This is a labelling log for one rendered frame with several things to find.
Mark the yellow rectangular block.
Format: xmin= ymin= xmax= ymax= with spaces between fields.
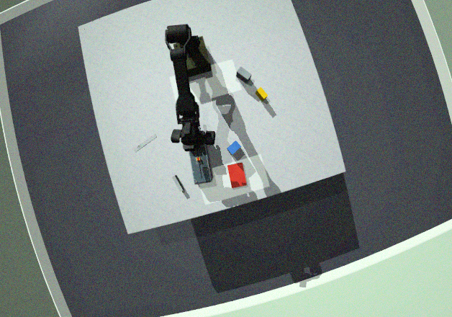
xmin=255 ymin=88 xmax=268 ymax=101

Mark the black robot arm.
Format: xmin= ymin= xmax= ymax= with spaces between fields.
xmin=165 ymin=24 xmax=200 ymax=151

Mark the red block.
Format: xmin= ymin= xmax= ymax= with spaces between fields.
xmin=227 ymin=163 xmax=247 ymax=189

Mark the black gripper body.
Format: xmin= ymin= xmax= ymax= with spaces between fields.
xmin=171 ymin=126 xmax=215 ymax=145

